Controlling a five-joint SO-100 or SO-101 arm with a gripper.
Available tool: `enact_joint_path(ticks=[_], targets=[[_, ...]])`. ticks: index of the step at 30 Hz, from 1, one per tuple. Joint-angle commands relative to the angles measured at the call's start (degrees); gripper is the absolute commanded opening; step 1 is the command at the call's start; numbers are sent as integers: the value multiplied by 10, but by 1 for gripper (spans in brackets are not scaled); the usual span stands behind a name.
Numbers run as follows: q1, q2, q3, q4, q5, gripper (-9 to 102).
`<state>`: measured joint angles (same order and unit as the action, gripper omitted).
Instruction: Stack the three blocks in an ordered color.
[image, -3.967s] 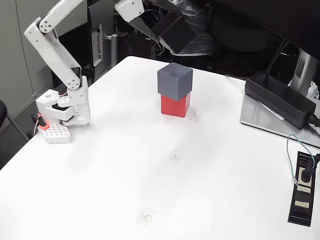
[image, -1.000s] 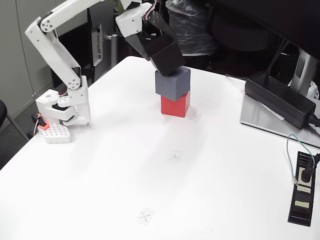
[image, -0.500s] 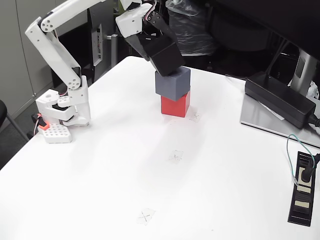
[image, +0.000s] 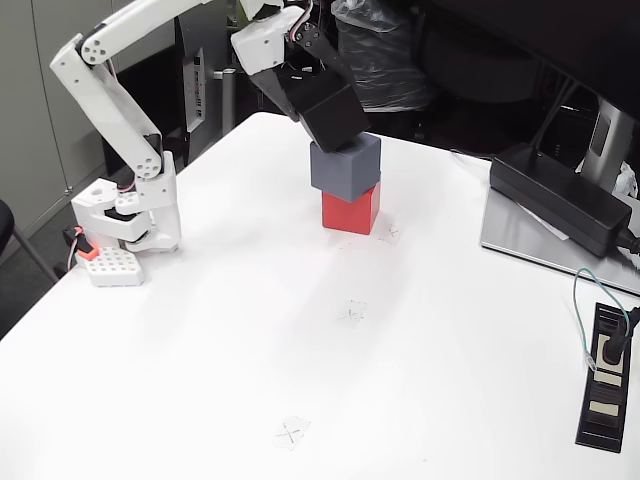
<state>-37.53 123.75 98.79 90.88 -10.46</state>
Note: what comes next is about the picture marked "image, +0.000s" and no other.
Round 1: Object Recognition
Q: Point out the black monitor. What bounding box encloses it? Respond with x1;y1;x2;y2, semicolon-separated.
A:
419;0;640;119

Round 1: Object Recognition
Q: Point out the black cube block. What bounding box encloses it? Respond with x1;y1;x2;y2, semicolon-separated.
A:
287;69;372;154

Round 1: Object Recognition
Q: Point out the white perforated clamp block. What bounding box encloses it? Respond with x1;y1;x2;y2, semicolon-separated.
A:
82;245;146;289

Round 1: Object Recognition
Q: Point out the white paper sheet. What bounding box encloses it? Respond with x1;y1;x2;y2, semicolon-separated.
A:
514;199;571;244

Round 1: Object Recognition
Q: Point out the black desktop case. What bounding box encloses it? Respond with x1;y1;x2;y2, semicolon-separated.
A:
234;69;284;121

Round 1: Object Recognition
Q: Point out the thin green cable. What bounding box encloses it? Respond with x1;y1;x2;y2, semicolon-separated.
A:
572;268;629;372

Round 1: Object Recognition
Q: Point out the black power adapter brick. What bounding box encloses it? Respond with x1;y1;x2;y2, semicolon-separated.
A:
488;142;634;259

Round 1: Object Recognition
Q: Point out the black chair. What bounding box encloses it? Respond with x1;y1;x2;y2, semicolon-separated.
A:
0;199;61;284

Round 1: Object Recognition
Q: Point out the red cube block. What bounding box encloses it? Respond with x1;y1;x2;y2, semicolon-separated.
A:
321;180;382;236

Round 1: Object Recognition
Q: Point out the black table outlet strip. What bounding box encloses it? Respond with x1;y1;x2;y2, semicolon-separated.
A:
574;302;634;454

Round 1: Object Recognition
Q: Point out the grey computer tower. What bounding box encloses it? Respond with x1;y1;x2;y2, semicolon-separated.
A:
174;14;236;134

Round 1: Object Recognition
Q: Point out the grey cube block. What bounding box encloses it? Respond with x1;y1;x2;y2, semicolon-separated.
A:
309;132;382;204

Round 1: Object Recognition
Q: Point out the silver monitor stand neck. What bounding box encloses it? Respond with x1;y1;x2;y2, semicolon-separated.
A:
582;97;640;194

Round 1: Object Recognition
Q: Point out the orange cable connector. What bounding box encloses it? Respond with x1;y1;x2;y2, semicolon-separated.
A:
62;225;98;261

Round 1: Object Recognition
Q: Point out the black power plug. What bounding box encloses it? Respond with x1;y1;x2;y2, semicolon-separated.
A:
599;304;640;365

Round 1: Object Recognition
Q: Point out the plastic wrapped bin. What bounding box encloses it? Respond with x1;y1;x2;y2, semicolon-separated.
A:
327;0;431;114

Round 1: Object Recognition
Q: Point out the silver monitor stand base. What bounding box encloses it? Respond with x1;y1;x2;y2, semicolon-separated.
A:
479;187;640;296

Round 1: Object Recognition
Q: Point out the clear tape with X mark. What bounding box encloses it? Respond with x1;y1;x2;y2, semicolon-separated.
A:
333;298;369;327
272;415;312;450
378;224;405;247

